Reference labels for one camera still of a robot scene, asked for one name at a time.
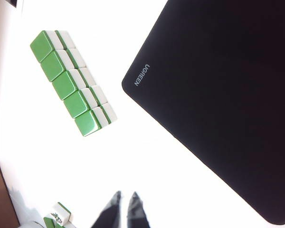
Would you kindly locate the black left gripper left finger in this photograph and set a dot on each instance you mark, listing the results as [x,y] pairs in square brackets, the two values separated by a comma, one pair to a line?
[109,213]

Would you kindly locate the green-backed white mahjong tile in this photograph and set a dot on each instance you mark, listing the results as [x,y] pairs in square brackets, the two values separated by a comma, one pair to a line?
[41,46]
[98,96]
[110,114]
[67,39]
[78,58]
[61,210]
[64,85]
[52,66]
[86,123]
[75,104]
[48,223]
[88,77]

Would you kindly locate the black UGREEN desk mat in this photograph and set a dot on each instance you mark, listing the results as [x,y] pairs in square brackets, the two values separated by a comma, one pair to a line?
[216,95]

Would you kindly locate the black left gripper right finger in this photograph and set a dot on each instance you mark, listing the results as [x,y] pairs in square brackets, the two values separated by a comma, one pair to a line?
[137,213]

